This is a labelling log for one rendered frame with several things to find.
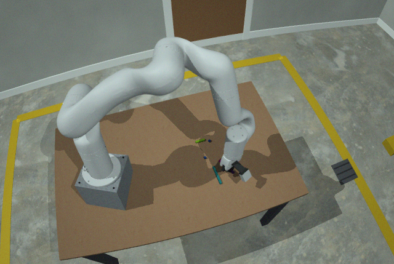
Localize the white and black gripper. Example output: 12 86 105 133
220 154 242 173

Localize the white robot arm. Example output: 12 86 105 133
57 37 255 188

